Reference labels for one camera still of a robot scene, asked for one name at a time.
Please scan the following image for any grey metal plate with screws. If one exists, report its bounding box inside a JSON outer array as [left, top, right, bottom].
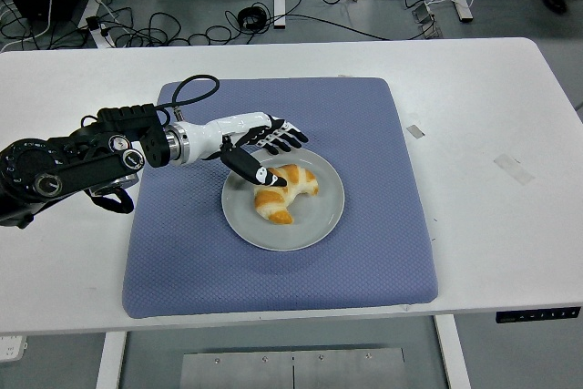
[[179, 347, 406, 389]]

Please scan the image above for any long black floor cable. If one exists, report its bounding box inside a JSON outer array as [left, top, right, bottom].
[[268, 13, 429, 42]]

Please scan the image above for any blue quilted mat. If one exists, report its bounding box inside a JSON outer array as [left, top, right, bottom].
[[121, 77, 441, 321]]

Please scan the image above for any coiled black cable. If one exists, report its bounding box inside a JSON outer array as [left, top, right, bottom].
[[236, 5, 271, 33]]

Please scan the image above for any white power strip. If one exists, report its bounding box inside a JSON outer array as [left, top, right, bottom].
[[0, 335, 28, 363]]

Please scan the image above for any white table leg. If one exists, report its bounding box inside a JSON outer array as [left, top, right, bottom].
[[94, 331, 128, 389], [434, 315, 473, 389]]

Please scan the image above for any clear tape strip large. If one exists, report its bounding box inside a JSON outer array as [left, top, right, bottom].
[[493, 153, 536, 187]]

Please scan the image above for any grey round plate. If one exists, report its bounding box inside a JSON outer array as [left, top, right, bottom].
[[220, 147, 346, 252]]

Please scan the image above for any grey foot pedal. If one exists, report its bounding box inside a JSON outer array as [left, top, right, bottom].
[[411, 1, 445, 40]]

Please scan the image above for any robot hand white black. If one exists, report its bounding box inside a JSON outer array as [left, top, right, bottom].
[[184, 110, 310, 189]]

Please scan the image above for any black floor cable tangle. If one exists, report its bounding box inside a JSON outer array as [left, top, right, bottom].
[[108, 5, 242, 48]]

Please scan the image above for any black table control panel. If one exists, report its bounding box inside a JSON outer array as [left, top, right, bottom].
[[495, 305, 582, 324]]

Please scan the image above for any croissant bread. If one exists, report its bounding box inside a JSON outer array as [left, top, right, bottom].
[[252, 163, 319, 226]]

